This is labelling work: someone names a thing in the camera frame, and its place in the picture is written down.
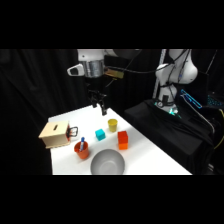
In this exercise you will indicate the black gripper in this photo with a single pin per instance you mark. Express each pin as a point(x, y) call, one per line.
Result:
point(97, 95)

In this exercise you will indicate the blue cube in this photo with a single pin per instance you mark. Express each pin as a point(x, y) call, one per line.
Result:
point(100, 134)

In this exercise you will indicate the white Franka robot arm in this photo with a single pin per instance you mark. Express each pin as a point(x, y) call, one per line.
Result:
point(181, 71)

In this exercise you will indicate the grey bowl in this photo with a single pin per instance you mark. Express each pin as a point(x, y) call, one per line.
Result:
point(107, 162)

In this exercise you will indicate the yellow cup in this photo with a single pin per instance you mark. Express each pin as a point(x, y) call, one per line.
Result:
point(112, 125)

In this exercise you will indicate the black metal clip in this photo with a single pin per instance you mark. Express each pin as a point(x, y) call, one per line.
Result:
point(72, 132)

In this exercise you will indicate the blue marker pen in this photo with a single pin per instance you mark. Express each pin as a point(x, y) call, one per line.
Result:
point(82, 142)

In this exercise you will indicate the orange red block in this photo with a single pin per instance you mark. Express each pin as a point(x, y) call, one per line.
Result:
point(123, 140)

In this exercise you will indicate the orange cup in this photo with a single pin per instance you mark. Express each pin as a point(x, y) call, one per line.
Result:
point(82, 152)

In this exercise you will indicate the wooden slotted box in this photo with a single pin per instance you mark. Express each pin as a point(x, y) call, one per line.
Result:
point(53, 134)

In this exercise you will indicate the black cloth covered stand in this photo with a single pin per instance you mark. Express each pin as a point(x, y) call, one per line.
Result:
point(166, 133)

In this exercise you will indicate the blue lit device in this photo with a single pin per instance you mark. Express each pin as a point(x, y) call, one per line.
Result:
point(191, 98)

